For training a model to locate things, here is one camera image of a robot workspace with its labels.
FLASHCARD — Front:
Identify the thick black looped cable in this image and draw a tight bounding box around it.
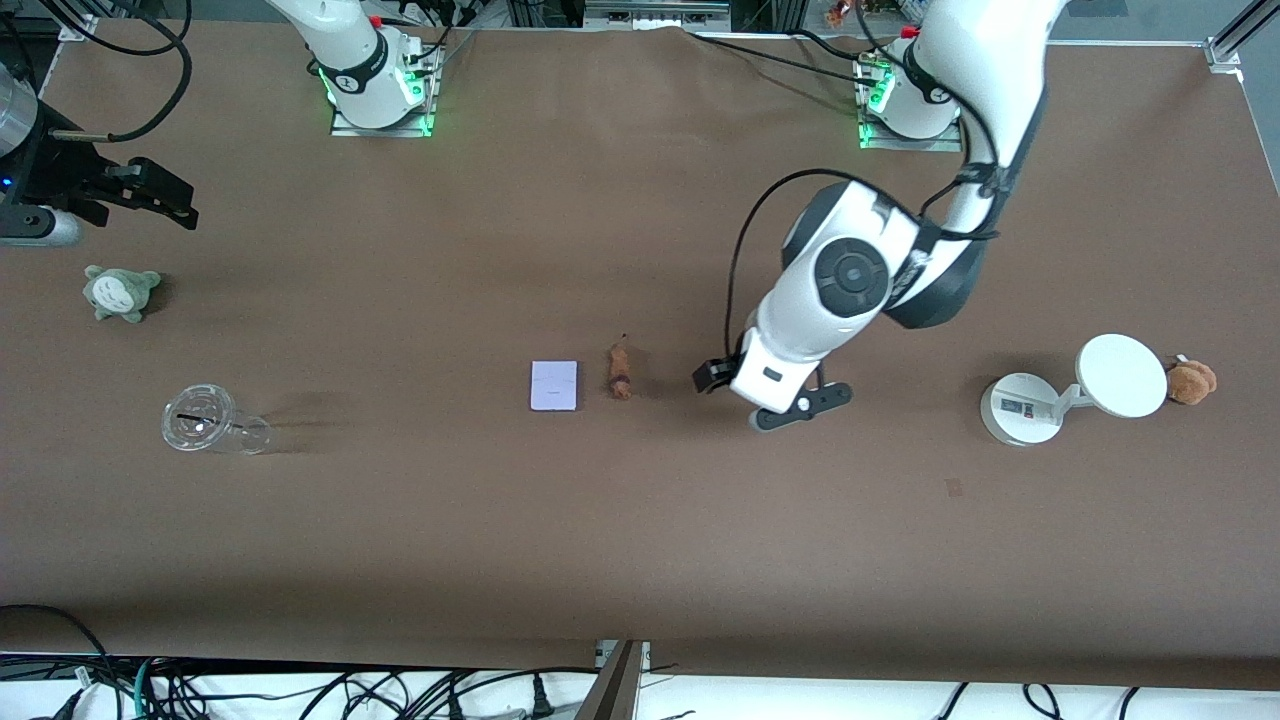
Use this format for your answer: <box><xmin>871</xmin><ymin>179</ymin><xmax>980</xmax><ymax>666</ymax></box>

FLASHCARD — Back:
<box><xmin>0</xmin><ymin>604</ymin><xmax>111</xmax><ymax>691</ymax></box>

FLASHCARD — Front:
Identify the grey metal device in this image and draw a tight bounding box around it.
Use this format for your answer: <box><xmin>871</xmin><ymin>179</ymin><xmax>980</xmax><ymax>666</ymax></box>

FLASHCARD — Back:
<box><xmin>585</xmin><ymin>0</ymin><xmax>731</xmax><ymax>31</ymax></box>

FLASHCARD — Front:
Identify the clear plastic cup with lid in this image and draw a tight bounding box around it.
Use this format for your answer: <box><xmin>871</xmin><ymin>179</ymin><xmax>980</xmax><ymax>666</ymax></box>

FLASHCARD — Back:
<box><xmin>162</xmin><ymin>383</ymin><xmax>273</xmax><ymax>456</ymax></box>

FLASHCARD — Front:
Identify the short black table cable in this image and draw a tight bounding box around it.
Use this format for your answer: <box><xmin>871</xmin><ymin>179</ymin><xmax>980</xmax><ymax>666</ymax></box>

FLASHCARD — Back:
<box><xmin>790</xmin><ymin>28</ymin><xmax>866</xmax><ymax>61</ymax></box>

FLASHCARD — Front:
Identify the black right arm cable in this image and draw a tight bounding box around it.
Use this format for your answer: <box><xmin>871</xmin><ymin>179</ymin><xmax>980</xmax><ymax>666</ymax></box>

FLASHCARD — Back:
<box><xmin>0</xmin><ymin>0</ymin><xmax>192</xmax><ymax>141</ymax></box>

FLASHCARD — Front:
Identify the black base connector cable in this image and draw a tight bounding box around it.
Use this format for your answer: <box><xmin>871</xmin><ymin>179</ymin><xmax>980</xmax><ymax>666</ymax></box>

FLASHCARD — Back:
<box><xmin>385</xmin><ymin>0</ymin><xmax>481</xmax><ymax>71</ymax></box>

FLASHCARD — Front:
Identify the aluminium frame profile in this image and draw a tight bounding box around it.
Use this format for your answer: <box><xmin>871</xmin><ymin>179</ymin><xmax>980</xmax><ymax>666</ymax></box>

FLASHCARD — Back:
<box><xmin>1205</xmin><ymin>0</ymin><xmax>1271</xmax><ymax>73</ymax></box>
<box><xmin>58</xmin><ymin>0</ymin><xmax>101</xmax><ymax>43</ymax></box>

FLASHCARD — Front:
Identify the long black table cable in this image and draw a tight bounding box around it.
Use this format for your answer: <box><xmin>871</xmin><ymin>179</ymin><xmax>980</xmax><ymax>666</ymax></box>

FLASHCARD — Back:
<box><xmin>685</xmin><ymin>30</ymin><xmax>871</xmax><ymax>81</ymax></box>

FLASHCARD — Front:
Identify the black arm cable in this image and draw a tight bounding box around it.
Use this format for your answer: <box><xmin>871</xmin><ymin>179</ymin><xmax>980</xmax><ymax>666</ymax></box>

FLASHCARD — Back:
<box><xmin>0</xmin><ymin>0</ymin><xmax>192</xmax><ymax>141</ymax></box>
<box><xmin>722</xmin><ymin>0</ymin><xmax>1004</xmax><ymax>361</ymax></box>

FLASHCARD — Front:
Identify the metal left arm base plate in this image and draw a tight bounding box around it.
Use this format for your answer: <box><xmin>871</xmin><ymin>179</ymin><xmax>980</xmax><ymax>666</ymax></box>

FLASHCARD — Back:
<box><xmin>858</xmin><ymin>55</ymin><xmax>966</xmax><ymax>153</ymax></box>

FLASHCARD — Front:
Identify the small lavender card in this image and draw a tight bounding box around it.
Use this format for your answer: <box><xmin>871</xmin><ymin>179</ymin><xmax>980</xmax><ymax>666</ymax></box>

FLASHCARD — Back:
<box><xmin>530</xmin><ymin>360</ymin><xmax>580</xmax><ymax>412</ymax></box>

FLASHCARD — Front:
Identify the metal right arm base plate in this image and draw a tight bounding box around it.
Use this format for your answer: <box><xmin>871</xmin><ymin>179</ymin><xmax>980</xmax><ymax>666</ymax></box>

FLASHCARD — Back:
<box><xmin>330</xmin><ymin>40</ymin><xmax>438</xmax><ymax>138</ymax></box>

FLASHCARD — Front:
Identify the brown plush keychain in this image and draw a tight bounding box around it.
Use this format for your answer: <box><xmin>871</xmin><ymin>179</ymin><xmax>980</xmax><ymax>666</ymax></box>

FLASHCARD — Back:
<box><xmin>1166</xmin><ymin>354</ymin><xmax>1219</xmax><ymax>406</ymax></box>

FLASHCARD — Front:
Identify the white round desk lamp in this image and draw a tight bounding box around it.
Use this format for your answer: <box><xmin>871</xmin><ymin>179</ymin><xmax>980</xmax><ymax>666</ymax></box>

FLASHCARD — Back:
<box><xmin>980</xmin><ymin>333</ymin><xmax>1169</xmax><ymax>447</ymax></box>

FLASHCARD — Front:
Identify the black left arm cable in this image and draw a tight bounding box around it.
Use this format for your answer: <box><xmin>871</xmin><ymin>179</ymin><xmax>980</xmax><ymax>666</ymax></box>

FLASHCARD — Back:
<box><xmin>722</xmin><ymin>0</ymin><xmax>1004</xmax><ymax>361</ymax></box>

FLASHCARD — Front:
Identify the grey-green plush creature toy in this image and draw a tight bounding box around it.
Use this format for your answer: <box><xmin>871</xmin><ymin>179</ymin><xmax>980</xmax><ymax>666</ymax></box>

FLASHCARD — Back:
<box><xmin>83</xmin><ymin>265</ymin><xmax>163</xmax><ymax>324</ymax></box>

